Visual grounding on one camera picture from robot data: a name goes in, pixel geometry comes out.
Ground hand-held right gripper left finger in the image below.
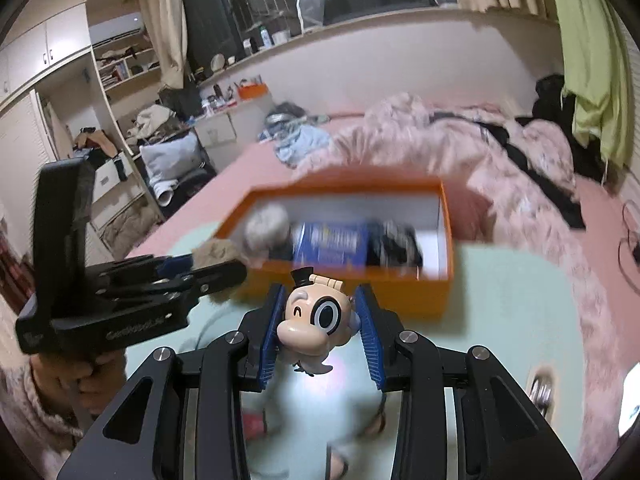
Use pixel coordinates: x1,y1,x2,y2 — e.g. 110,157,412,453
56,282,286,480

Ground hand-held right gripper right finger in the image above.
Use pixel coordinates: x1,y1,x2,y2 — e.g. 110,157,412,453
356,283,584,480

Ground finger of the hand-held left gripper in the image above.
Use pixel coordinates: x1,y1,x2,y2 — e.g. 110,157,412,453
86,254,197,282
99,261,249,307

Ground cartoon monocle head figurine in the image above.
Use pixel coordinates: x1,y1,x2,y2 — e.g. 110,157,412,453
276,267,362,376

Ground orange cardboard box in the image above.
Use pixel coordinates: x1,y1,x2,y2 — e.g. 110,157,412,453
215,177,456,318

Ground black and white toy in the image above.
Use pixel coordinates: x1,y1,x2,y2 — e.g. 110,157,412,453
370,220,426,269

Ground person's left forearm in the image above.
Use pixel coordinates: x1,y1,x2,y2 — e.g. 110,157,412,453
0,360,87,472

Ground person's left hand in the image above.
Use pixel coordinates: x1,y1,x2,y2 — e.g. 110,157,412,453
30,349,127,414

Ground tan fluffy plush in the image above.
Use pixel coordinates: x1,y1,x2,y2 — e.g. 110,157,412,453
194,239,249,269

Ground shiny silver cone ornament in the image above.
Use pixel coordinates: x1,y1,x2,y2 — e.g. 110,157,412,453
245,205,292,262

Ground pink bed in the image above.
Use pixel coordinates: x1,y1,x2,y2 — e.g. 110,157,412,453
127,110,640,321

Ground grey blue pillow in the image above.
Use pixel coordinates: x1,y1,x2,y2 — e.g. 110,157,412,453
139,132,203,184

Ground white wardrobe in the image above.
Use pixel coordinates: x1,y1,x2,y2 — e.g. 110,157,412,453
0,2,96,281

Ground blue card box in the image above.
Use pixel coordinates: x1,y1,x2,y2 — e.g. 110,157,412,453
292,221,372,267

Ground white open shelf unit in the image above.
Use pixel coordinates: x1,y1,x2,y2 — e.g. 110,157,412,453
82,42,171,246

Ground mint green cartoon mat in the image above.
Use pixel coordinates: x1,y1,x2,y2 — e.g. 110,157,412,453
125,225,601,480

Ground white bedside cabinet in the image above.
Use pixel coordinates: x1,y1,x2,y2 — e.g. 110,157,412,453
192,107,241,148

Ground black bag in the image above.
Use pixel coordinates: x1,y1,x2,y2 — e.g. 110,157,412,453
160,80,202,117

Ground light blue cloth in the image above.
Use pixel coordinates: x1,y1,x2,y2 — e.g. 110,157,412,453
257,122,333,168

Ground dark grey clothing bundle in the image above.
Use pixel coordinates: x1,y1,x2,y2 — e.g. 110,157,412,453
265,102,313,131

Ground small orange storage box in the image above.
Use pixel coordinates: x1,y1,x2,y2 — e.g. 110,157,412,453
236,82,268,102

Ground pink printed quilt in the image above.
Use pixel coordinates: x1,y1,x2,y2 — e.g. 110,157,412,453
295,92,631,461

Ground white air conditioner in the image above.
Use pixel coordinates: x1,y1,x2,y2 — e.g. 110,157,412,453
89,10,146,47

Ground black long garment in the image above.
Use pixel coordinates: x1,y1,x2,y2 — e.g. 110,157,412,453
430,110,588,231

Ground black clothing pile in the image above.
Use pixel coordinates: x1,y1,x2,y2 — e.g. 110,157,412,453
532,75,608,181

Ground light green hanging shirt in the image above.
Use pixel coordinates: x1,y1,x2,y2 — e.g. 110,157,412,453
542,0,633,171

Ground white louvered door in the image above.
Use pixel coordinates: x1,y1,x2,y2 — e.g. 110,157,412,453
610,5,640,181

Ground silver metal ring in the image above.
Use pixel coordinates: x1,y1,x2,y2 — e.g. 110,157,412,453
530,372,556,414

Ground black charging cable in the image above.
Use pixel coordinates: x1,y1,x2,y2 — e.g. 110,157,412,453
617,200,640,267

